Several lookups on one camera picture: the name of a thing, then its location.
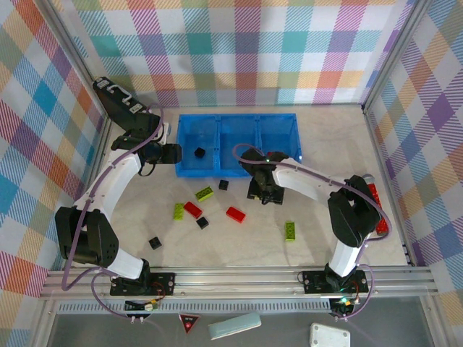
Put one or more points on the black square lego brick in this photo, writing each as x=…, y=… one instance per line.
x=156, y=242
x=203, y=223
x=223, y=185
x=200, y=152

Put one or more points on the red lego brick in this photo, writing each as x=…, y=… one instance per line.
x=236, y=214
x=192, y=210

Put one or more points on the lime green lego brick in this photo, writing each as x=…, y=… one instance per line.
x=204, y=194
x=178, y=212
x=290, y=230

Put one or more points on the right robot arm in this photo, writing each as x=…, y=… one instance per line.
x=307, y=184

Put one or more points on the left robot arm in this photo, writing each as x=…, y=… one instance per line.
x=108, y=188

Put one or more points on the blue three-compartment plastic bin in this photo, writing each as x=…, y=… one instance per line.
x=231, y=133

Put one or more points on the red cylinder with grey cap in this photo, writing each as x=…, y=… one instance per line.
x=382, y=227

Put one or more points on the perforated metal strip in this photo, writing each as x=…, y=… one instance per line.
x=235, y=307

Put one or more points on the pale grey-blue bar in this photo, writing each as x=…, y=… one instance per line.
x=235, y=325

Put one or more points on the red triangle sign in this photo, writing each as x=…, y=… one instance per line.
x=189, y=321

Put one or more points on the white square box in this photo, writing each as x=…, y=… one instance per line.
x=330, y=336

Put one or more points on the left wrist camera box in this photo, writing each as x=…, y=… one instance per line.
x=166, y=131

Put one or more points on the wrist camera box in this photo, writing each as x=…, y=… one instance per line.
x=253, y=156
x=166, y=131

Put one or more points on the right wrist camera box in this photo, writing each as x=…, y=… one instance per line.
x=253, y=156

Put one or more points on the aluminium side rail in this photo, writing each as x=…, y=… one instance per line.
x=380, y=155
x=94, y=170

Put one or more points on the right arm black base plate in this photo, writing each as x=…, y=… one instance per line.
x=314, y=282

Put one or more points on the aluminium front rail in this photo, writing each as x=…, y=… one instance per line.
x=235, y=285

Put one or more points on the aluminium corner post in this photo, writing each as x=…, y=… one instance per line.
x=77, y=65
x=394, y=54

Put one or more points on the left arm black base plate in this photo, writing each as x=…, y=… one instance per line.
x=162, y=283

